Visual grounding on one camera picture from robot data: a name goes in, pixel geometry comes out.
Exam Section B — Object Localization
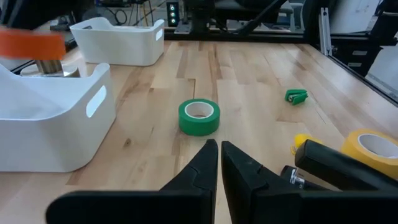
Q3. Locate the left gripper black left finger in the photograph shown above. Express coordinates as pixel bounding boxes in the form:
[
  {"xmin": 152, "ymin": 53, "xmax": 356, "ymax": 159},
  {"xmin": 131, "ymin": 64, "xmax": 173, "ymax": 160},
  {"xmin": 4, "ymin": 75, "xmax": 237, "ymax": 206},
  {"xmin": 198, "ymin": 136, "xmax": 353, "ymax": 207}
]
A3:
[{"xmin": 45, "ymin": 139, "xmax": 219, "ymax": 224}]

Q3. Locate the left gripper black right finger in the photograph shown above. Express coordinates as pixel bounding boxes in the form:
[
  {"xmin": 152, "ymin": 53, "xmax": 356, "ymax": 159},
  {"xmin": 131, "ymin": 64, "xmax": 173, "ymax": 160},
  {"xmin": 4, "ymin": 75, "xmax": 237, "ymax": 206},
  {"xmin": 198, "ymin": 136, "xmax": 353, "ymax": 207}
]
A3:
[{"xmin": 221, "ymin": 141, "xmax": 398, "ymax": 224}]

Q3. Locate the orange tape roll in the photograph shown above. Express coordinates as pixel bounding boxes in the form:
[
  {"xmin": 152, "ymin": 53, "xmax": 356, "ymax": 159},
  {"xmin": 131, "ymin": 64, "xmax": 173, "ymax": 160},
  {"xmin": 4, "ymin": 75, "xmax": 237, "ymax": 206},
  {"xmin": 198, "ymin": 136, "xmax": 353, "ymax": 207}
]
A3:
[{"xmin": 0, "ymin": 27, "xmax": 67, "ymax": 60}]

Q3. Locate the green tape roll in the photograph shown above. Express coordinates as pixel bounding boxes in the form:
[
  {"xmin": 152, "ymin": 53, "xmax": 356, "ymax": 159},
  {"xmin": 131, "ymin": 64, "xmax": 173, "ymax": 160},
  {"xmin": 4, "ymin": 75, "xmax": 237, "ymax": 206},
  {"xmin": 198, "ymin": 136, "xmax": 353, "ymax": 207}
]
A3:
[{"xmin": 178, "ymin": 98, "xmax": 221, "ymax": 137}]

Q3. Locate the yellow mini stapler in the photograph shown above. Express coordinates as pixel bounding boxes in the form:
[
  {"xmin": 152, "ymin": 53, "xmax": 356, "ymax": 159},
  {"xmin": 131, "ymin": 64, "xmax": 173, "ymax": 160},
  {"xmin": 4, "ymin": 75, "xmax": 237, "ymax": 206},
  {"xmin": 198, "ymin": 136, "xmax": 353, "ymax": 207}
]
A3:
[{"xmin": 290, "ymin": 133, "xmax": 323, "ymax": 156}]

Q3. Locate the black stapler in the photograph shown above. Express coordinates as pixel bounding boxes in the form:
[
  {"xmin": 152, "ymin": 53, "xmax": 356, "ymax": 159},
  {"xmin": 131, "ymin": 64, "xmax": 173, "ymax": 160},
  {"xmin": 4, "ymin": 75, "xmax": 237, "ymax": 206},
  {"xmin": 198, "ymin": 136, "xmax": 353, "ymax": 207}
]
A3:
[{"xmin": 281, "ymin": 139, "xmax": 398, "ymax": 191}]

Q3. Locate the green mini stapler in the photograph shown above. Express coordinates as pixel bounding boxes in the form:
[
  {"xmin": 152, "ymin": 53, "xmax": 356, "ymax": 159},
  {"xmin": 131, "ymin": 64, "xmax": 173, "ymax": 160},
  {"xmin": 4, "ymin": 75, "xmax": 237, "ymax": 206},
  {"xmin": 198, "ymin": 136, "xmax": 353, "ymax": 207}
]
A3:
[{"xmin": 284, "ymin": 89, "xmax": 309, "ymax": 106}]

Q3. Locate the yellow tape roll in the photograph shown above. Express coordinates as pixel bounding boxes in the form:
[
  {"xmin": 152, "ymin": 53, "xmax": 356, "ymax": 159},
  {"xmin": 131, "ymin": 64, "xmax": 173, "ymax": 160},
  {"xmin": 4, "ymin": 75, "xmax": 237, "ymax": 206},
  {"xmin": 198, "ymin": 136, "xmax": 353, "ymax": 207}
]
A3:
[{"xmin": 340, "ymin": 129, "xmax": 398, "ymax": 181}]

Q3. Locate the white plastic bin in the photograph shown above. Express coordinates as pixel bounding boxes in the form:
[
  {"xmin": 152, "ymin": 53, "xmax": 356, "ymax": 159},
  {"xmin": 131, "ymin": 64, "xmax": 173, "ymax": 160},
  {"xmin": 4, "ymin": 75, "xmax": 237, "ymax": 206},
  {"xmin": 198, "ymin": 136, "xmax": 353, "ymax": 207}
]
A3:
[
  {"xmin": 70, "ymin": 17, "xmax": 165, "ymax": 67},
  {"xmin": 0, "ymin": 62, "xmax": 117, "ymax": 174}
]

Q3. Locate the black box with green lights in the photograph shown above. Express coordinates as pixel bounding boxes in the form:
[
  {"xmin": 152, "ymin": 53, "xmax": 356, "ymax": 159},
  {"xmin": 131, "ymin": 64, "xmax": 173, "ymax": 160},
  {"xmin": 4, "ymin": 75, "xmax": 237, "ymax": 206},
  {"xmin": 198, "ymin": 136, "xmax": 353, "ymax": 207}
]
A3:
[{"xmin": 166, "ymin": 1, "xmax": 180, "ymax": 27}]

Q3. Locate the black drawer cabinet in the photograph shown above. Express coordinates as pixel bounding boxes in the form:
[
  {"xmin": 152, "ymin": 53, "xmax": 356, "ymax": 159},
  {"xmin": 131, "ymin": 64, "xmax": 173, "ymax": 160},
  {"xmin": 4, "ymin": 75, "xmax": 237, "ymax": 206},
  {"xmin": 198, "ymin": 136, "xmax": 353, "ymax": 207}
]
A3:
[{"xmin": 331, "ymin": 36, "xmax": 384, "ymax": 76}]

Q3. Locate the silver aluminium extrusion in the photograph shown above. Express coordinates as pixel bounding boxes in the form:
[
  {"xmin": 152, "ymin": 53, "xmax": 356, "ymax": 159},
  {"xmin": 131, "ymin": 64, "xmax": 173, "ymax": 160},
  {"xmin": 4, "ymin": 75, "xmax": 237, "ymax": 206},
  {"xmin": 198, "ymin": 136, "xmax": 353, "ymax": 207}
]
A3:
[{"xmin": 318, "ymin": 7, "xmax": 333, "ymax": 57}]

